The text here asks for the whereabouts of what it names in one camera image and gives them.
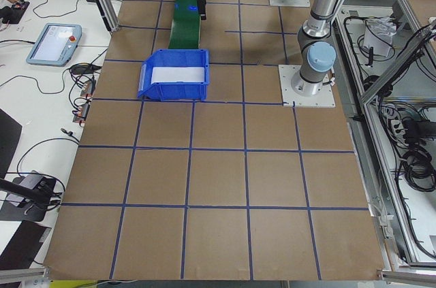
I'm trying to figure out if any green conveyor belt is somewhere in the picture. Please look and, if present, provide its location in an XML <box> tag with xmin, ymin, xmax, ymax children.
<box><xmin>168</xmin><ymin>0</ymin><xmax>200</xmax><ymax>49</ymax></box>

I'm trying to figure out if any blue plastic bin left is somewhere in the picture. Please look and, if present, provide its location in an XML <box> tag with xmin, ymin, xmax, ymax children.
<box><xmin>137</xmin><ymin>49</ymin><xmax>210</xmax><ymax>101</ymax></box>

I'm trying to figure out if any white foam pad left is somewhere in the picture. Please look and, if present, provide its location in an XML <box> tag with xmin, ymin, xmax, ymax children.
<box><xmin>151</xmin><ymin>67</ymin><xmax>205</xmax><ymax>84</ymax></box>

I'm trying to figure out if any teach pendant near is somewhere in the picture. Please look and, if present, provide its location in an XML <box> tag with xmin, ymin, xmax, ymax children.
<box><xmin>26</xmin><ymin>23</ymin><xmax>82</xmax><ymax>67</ymax></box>

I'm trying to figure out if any white paper bag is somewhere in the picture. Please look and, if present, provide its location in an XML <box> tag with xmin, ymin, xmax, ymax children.
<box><xmin>362</xmin><ymin>17</ymin><xmax>396</xmax><ymax>57</ymax></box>

